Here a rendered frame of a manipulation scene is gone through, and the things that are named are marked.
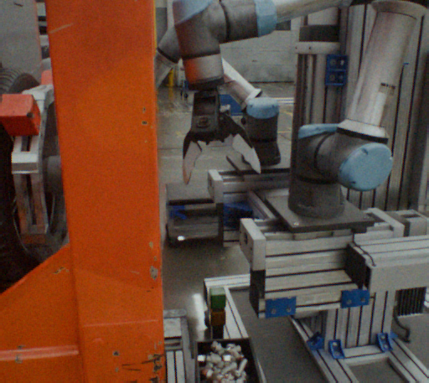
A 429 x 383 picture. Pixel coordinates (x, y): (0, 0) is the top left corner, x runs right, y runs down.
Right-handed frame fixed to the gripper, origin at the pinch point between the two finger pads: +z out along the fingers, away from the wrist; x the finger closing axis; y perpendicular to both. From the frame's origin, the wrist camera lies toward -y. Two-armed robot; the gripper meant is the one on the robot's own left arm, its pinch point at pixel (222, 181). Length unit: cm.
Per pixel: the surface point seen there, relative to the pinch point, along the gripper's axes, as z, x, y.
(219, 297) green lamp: 32.3, 6.8, 9.2
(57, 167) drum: 1, 53, 39
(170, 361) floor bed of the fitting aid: 88, 39, 54
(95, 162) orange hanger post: -11.1, 19.1, -13.5
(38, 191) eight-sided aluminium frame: 2, 49, 18
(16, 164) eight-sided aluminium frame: -6, 52, 18
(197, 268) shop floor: 95, 39, 136
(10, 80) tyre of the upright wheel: -27, 56, 33
